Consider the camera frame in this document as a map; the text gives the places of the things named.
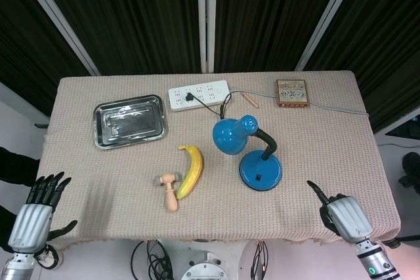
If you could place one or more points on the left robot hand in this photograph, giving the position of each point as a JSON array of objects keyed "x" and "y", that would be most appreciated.
[{"x": 29, "y": 221}]

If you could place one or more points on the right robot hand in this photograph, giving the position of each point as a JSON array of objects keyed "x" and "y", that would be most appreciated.
[{"x": 348, "y": 217}]

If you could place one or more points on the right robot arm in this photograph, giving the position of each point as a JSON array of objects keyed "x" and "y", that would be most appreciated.
[{"x": 375, "y": 258}]

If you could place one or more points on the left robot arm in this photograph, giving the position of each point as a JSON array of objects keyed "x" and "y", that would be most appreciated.
[{"x": 18, "y": 266}]

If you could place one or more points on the blue desk lamp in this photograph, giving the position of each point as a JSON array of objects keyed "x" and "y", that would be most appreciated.
[{"x": 244, "y": 149}]

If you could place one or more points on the black office chair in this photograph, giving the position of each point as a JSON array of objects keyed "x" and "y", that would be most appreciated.
[{"x": 410, "y": 170}]

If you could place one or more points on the brown printed box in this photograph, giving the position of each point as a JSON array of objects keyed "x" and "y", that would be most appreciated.
[{"x": 292, "y": 93}]

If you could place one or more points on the stainless steel tray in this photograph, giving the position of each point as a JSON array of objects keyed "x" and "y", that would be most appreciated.
[{"x": 130, "y": 122}]

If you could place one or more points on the beige woven tablecloth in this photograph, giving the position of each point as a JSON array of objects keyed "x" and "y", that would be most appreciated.
[{"x": 216, "y": 162}]

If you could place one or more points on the wooden toy hammer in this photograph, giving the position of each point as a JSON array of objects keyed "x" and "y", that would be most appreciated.
[{"x": 169, "y": 189}]

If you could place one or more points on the robot torso base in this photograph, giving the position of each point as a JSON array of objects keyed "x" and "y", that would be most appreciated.
[{"x": 206, "y": 267}]

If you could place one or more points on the small wooden stick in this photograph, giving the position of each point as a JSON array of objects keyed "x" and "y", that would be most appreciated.
[{"x": 251, "y": 99}]

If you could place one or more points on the yellow banana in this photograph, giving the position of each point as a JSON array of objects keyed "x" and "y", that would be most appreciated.
[{"x": 192, "y": 172}]

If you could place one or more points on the white power strip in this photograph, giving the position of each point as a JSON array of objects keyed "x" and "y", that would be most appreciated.
[{"x": 198, "y": 94}]

